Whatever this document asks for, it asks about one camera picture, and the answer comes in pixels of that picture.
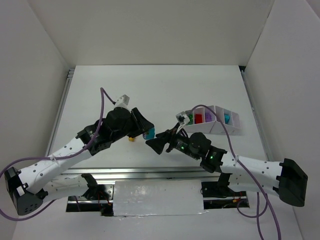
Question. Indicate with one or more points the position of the red rectangular lego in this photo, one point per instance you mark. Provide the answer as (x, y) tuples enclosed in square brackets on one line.
[(198, 118)]

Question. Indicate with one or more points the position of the aluminium table rail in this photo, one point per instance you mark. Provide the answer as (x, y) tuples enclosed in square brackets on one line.
[(144, 173)]

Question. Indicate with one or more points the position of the teal oval printed lego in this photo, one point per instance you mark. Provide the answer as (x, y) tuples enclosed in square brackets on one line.
[(149, 134)]

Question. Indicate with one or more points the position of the white compartment organizer tray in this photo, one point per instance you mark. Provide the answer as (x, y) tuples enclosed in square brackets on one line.
[(233, 127)]

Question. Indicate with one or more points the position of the small green square lego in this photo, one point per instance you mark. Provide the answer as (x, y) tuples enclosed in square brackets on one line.
[(191, 119)]

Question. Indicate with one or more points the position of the teal and brown lego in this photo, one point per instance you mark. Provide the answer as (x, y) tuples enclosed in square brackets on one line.
[(227, 118)]

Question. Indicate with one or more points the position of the white foil-taped panel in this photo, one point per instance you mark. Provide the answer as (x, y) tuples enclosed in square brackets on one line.
[(157, 198)]

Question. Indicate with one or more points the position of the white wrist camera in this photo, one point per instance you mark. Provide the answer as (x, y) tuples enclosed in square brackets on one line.
[(122, 102), (183, 120)]

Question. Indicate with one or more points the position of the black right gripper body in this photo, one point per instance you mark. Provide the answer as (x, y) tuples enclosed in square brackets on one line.
[(170, 141)]

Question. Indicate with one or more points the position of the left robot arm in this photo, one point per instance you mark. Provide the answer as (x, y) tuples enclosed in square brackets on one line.
[(36, 184)]

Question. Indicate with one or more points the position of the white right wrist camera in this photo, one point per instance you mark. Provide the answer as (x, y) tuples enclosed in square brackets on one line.
[(183, 120)]

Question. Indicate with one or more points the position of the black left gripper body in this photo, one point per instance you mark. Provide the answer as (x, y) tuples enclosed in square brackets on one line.
[(136, 120)]

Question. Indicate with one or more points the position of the lilac rectangular lego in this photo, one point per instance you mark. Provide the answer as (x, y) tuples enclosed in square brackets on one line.
[(209, 117)]

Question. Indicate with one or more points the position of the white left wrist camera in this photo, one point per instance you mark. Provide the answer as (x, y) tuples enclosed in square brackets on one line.
[(122, 102)]

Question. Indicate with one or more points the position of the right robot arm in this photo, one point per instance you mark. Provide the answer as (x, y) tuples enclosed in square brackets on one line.
[(284, 179)]

